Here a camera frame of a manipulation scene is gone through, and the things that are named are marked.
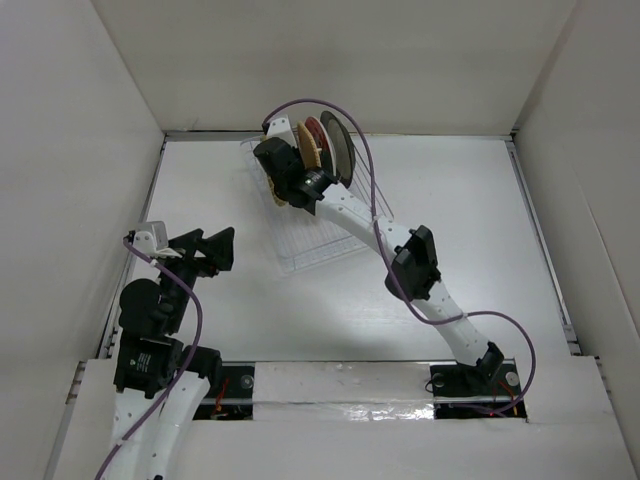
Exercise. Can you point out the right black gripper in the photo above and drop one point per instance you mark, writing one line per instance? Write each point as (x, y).
(295, 151)

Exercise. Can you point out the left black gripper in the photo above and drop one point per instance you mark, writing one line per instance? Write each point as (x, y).
(216, 249)

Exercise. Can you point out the square bamboo tray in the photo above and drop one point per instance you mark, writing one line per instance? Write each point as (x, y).
(307, 147)
(266, 149)

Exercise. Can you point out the red teal floral plate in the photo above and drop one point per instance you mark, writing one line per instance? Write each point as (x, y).
(323, 143)

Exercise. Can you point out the brown rimmed cream plate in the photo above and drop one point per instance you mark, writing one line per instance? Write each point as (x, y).
(344, 158)

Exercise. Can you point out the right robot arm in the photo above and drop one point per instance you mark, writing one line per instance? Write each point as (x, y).
(409, 254)

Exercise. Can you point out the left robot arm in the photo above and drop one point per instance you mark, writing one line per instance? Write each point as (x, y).
(162, 372)

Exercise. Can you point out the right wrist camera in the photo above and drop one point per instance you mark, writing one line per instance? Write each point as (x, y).
(280, 127)

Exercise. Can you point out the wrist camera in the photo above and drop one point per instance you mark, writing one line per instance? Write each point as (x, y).
(150, 238)
(280, 127)

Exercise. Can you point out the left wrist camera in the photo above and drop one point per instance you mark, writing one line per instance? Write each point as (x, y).
(150, 238)

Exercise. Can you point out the white wire dish rack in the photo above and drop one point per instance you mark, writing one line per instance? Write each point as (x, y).
(300, 240)

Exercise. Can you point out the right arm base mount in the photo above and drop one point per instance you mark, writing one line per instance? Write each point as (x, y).
(460, 393)

